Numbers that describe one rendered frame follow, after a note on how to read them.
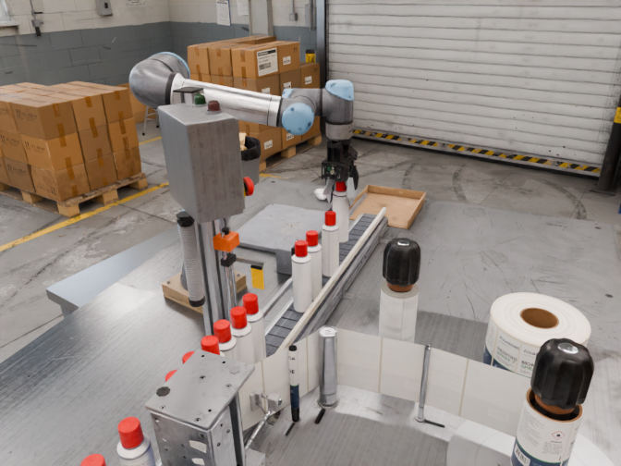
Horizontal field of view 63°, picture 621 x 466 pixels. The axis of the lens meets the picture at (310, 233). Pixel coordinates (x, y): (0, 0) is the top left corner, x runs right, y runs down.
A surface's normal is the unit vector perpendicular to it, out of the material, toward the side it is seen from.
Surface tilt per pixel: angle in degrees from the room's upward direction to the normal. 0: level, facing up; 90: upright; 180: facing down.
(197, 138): 90
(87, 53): 90
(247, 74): 91
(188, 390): 0
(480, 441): 0
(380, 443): 0
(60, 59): 90
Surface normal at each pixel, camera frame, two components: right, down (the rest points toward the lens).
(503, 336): -0.92, 0.19
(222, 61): -0.52, 0.38
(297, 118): -0.07, 0.49
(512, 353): -0.76, 0.30
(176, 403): -0.02, -0.90
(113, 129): 0.81, 0.24
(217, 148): 0.52, 0.37
